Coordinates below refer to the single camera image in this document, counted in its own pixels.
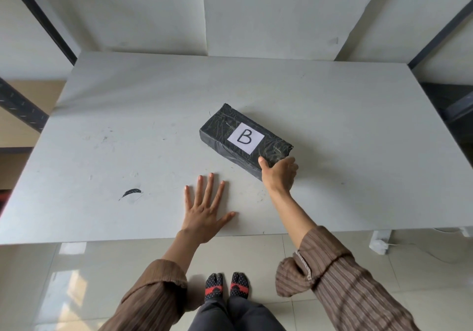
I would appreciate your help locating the person's left hand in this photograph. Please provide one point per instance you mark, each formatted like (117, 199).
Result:
(201, 219)

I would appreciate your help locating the person's left middle finger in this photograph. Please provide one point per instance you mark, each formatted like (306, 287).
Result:
(209, 188)

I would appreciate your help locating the person's right thumb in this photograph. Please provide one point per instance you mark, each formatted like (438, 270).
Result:
(264, 164)

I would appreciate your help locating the black diamond plate beam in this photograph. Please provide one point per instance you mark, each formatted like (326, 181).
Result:
(22, 103)

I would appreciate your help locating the black metal frame beam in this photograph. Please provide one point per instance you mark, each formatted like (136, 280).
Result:
(40, 18)
(441, 33)

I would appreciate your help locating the person's right hand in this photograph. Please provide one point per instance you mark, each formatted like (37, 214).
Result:
(279, 175)

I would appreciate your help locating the person's right dotted black sock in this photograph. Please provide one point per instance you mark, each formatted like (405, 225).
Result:
(239, 285)

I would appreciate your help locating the person's dotted black sock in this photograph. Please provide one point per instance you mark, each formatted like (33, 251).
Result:
(214, 286)
(239, 285)

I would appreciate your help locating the person's right forearm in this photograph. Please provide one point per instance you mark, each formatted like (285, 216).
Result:
(325, 264)

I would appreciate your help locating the person's left little finger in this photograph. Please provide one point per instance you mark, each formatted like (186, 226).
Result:
(188, 198)

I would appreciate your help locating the person's left dotted black sock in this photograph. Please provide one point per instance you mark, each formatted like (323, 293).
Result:
(214, 286)

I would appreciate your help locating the person's left thumb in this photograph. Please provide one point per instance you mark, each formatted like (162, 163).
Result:
(227, 217)

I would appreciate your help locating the small black scrap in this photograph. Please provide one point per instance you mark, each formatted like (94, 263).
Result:
(131, 193)

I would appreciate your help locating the black box white label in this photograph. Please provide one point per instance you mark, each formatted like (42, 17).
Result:
(229, 131)

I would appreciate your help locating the person's left forearm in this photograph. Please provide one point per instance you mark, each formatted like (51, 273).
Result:
(162, 279)

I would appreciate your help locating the person's grey trousers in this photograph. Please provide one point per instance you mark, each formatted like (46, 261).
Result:
(236, 316)

